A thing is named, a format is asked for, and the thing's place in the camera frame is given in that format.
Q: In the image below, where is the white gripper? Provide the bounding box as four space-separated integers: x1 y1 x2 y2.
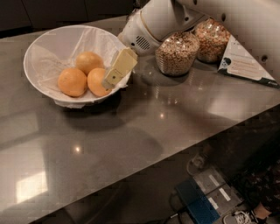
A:
101 8 162 89

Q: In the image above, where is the orange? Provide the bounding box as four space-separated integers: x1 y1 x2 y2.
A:
58 67 88 97
75 52 104 75
87 68 111 97

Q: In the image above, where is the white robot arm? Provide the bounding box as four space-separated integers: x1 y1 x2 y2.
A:
119 0 280 85

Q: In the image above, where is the white bowl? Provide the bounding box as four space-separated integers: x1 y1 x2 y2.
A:
23 24 134 107

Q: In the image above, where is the white paper bowl liner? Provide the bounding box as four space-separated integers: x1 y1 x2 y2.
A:
29 27 130 109

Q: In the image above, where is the middle glass cereal jar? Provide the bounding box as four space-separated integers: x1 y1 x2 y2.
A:
155 31 200 77

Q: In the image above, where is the glass cereal jar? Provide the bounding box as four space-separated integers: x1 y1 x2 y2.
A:
194 18 230 63
155 31 200 77

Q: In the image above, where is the right glass cereal jar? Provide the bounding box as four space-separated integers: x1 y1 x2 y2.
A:
194 18 230 63

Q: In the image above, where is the allergens information sign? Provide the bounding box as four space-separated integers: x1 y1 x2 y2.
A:
218 36 280 89

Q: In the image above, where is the blue electronics box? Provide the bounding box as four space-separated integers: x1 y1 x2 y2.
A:
175 178 220 224

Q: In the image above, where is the white cable coil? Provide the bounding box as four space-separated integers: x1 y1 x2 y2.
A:
186 153 207 177

